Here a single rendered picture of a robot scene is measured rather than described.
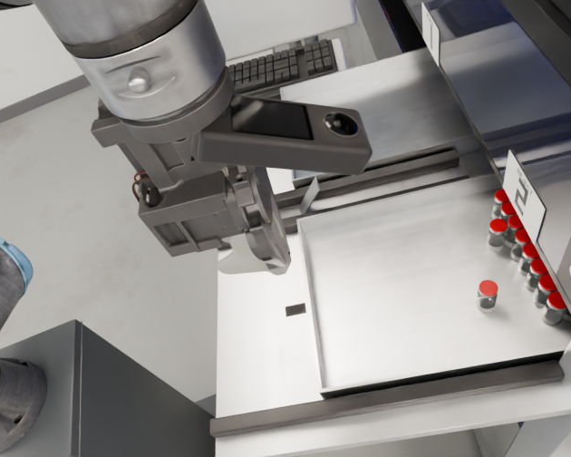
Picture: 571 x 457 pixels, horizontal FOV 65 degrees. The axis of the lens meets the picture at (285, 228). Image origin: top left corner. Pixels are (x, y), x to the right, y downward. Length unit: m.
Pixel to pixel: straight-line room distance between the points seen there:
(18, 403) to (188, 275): 1.15
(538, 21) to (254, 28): 0.91
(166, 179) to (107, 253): 1.91
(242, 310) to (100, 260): 1.60
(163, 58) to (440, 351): 0.46
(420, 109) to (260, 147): 0.60
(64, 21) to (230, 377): 0.49
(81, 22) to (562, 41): 0.33
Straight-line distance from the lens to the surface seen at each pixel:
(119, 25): 0.23
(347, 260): 0.66
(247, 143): 0.28
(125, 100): 0.25
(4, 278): 0.82
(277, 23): 1.26
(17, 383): 0.87
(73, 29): 0.24
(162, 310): 1.87
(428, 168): 0.74
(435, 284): 0.63
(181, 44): 0.24
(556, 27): 0.42
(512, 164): 0.54
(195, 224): 0.32
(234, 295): 0.68
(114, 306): 2.01
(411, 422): 0.57
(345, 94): 0.92
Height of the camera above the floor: 1.43
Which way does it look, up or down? 50 degrees down
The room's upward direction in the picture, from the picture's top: 24 degrees counter-clockwise
